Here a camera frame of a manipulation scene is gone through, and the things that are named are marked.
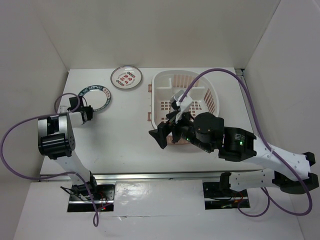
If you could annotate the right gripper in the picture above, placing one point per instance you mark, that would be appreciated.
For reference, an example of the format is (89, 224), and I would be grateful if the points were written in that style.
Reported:
(163, 128)

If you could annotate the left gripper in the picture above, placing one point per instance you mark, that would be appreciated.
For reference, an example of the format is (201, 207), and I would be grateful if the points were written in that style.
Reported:
(89, 110)

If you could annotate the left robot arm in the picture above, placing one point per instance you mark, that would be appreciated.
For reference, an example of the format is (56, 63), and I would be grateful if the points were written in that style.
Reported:
(56, 140)

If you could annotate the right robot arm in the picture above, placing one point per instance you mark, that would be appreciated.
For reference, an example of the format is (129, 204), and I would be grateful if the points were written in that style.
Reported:
(287, 171)

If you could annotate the white pink dish rack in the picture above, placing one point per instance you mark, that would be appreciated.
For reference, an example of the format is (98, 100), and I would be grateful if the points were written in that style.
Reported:
(160, 95)

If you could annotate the green rim plate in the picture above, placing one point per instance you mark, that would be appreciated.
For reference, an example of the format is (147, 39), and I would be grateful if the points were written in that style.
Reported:
(97, 96)

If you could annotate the red character plate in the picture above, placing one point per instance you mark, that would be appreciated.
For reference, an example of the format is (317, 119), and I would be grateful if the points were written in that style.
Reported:
(126, 77)

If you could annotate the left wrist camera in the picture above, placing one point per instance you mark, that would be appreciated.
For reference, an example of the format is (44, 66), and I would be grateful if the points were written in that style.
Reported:
(63, 109)

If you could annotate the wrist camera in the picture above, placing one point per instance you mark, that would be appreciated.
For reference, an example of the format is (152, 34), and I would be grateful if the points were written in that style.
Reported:
(182, 102)
(63, 109)

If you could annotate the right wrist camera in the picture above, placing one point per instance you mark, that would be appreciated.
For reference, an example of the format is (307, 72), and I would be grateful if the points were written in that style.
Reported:
(182, 102)

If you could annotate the aluminium front rail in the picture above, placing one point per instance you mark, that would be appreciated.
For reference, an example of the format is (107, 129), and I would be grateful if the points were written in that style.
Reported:
(207, 176)

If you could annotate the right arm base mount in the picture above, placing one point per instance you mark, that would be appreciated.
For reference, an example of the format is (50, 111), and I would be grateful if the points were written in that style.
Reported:
(216, 199)

